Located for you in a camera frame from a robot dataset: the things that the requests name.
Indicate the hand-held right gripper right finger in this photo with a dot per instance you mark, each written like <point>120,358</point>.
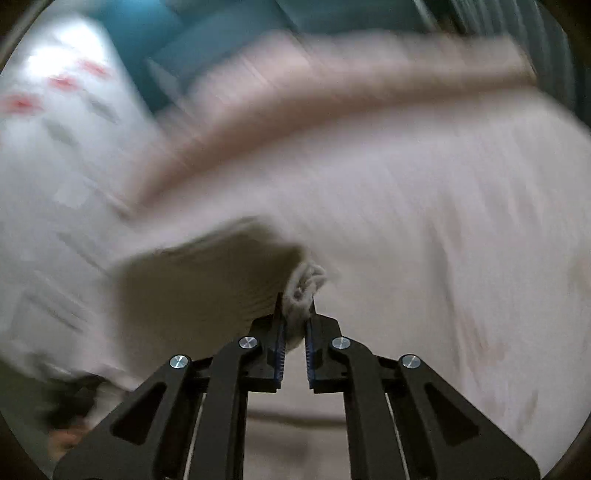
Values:
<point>310,355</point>

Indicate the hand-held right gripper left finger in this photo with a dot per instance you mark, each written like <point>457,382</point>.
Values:
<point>280,350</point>

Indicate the floral bed sheet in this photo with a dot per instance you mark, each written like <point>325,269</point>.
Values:
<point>415,230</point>

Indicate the white wardrobe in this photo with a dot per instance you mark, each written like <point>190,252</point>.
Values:
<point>46,184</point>

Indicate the pink pillow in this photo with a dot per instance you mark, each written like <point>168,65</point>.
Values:
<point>323,92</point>

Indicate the blue padded headboard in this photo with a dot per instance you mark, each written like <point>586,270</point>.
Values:
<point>221,41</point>

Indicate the blue grey curtain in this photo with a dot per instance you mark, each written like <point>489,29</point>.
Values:
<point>498,18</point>

